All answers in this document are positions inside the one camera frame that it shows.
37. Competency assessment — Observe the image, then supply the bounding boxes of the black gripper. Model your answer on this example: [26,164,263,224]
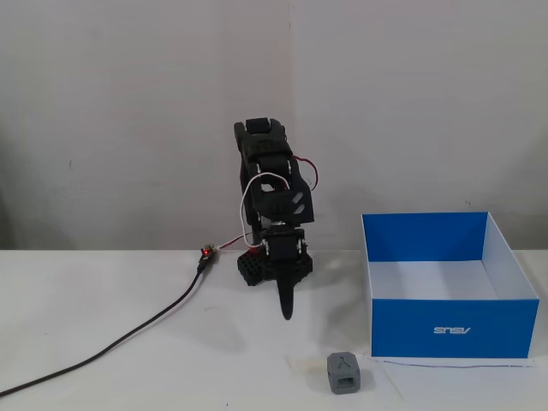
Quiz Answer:
[260,228,309,322]

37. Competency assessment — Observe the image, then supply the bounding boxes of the gray block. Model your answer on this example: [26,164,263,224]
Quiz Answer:
[326,351,362,396]

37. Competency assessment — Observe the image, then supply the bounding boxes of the blue white cardboard box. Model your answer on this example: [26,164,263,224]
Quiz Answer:
[360,211,541,368]

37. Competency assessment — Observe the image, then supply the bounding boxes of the clear tape patch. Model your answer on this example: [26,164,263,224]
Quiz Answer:
[287,356,330,374]

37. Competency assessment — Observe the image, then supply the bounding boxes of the red white lead wires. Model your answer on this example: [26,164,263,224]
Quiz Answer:
[213,235,259,252]

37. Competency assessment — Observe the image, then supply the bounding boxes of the white servo cable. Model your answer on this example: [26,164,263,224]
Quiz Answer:
[236,170,293,241]

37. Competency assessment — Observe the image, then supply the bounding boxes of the red servo cable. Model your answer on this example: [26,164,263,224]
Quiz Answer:
[294,155,320,190]

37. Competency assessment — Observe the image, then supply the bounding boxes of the black power cable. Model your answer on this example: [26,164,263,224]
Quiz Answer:
[0,256,211,397]

